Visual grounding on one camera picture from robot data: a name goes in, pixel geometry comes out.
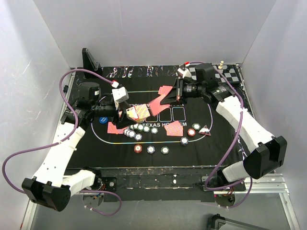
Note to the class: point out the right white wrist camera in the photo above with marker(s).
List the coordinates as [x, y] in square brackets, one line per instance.
[184, 72]

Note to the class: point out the aluminium rail frame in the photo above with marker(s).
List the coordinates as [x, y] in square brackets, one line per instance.
[265, 184]

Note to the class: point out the spread blue white chips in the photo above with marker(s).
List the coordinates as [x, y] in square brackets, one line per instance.
[132, 134]

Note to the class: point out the green poker chip stack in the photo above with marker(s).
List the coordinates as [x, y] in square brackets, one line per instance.
[165, 150]

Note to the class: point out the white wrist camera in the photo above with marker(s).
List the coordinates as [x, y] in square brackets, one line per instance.
[184, 72]
[120, 95]

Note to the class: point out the red playing card deck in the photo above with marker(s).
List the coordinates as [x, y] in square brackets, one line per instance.
[138, 113]

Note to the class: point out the spread green chips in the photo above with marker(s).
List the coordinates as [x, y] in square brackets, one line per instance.
[143, 128]

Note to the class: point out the red cards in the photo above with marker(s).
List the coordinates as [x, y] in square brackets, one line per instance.
[164, 90]
[174, 129]
[111, 129]

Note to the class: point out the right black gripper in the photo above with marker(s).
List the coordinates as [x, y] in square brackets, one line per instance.
[172, 97]

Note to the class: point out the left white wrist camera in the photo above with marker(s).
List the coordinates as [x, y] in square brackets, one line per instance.
[120, 95]

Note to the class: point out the black card shoe holder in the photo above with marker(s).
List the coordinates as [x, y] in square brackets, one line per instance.
[89, 62]

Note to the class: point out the black white chess board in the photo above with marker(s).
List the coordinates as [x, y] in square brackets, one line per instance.
[229, 71]

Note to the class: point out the red poker chip stack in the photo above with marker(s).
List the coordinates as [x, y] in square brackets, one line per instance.
[137, 148]

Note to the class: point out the blue poker chip stack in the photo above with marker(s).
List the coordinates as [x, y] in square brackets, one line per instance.
[150, 149]

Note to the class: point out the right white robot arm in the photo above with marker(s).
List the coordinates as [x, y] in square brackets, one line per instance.
[267, 152]

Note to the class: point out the black device bottom corner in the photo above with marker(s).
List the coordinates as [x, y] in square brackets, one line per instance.
[217, 222]

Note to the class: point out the blue small blind button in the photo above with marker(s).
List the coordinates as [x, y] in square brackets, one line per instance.
[103, 120]

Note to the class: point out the black poker table mat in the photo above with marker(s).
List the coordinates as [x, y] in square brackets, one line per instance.
[99, 149]

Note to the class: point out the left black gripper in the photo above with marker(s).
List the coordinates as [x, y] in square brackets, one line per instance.
[123, 120]

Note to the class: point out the white chess piece tall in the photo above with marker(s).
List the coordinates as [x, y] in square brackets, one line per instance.
[221, 64]

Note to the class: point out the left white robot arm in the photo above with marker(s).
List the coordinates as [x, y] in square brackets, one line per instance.
[48, 187]

